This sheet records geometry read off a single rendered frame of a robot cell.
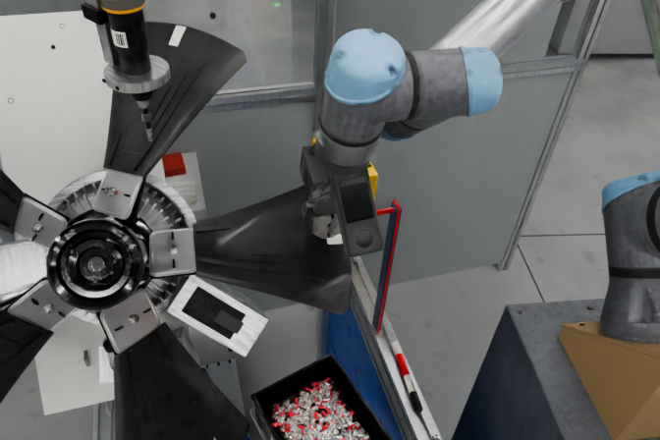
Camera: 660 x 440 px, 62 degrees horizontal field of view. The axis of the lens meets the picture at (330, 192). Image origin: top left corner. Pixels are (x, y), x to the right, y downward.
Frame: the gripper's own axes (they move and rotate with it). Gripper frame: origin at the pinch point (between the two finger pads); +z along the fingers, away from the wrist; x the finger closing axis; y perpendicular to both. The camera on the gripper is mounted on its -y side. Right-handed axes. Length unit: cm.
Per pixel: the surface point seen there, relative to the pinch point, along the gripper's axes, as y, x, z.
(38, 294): -0.7, 40.0, 0.8
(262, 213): 6.8, 8.4, 1.9
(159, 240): 5.1, 24.1, 2.1
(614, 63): 185, -289, 179
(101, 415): 10, 55, 119
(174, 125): 15.1, 19.6, -11.5
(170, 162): 52, 22, 48
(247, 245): 1.2, 11.9, 0.6
